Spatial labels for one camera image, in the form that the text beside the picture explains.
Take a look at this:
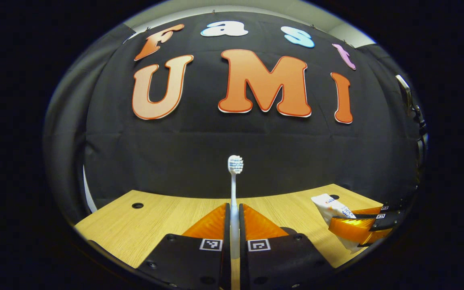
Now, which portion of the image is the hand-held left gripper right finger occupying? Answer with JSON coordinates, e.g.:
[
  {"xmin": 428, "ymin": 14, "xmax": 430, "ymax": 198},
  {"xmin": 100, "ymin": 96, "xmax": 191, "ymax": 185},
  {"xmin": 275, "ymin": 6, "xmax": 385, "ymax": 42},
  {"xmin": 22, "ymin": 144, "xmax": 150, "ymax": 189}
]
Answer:
[{"xmin": 239, "ymin": 203, "xmax": 337, "ymax": 290}]

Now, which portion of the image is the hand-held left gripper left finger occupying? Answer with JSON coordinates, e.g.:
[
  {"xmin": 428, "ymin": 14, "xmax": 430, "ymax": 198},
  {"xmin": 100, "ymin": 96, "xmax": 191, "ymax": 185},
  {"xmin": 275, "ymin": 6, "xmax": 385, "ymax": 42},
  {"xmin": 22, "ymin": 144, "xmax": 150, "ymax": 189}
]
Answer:
[{"xmin": 137, "ymin": 203, "xmax": 231, "ymax": 290}]

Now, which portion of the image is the white toothpaste tube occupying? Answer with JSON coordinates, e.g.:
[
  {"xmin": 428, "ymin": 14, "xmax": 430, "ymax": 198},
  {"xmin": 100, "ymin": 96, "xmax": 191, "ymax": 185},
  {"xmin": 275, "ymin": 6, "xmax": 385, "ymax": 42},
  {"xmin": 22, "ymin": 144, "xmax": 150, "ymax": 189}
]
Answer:
[{"xmin": 311, "ymin": 193, "xmax": 363, "ymax": 254}]

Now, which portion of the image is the white toothbrush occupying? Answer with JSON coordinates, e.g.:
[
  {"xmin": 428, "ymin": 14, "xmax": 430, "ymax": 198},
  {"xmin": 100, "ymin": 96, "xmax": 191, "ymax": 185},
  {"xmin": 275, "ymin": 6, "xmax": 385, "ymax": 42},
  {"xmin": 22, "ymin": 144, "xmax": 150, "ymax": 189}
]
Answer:
[{"xmin": 227, "ymin": 155, "xmax": 244, "ymax": 259}]

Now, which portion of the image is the wooden desktop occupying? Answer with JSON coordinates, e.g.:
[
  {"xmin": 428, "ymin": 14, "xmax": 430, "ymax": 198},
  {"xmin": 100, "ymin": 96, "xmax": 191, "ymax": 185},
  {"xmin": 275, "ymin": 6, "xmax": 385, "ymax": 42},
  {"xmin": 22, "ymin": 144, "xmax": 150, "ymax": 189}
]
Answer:
[{"xmin": 74, "ymin": 184, "xmax": 383, "ymax": 290}]

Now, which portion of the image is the black backdrop cloth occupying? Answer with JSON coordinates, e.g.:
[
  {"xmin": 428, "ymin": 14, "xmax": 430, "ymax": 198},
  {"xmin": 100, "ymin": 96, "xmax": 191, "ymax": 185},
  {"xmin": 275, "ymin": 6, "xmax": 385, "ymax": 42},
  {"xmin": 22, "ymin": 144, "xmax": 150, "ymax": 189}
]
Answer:
[{"xmin": 43, "ymin": 12, "xmax": 422, "ymax": 222}]

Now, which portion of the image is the dark equipment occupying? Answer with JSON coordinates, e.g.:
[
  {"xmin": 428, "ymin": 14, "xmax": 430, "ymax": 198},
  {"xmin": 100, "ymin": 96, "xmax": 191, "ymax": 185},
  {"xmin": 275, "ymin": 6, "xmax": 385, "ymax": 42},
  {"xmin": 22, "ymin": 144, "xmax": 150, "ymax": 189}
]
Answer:
[{"xmin": 395, "ymin": 75, "xmax": 429, "ymax": 162}]

